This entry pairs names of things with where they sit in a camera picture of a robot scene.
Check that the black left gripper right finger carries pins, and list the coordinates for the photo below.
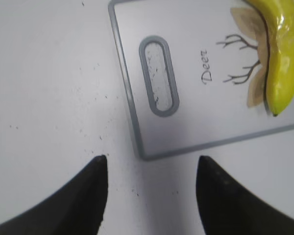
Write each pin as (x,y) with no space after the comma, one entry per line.
(226,207)

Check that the yellow plastic banana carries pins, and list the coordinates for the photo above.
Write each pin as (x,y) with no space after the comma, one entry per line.
(279,19)

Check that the white grey-rimmed cutting board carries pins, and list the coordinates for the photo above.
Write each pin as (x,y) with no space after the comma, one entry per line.
(193,73)

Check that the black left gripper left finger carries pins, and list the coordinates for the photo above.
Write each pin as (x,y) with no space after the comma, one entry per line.
(77,208)

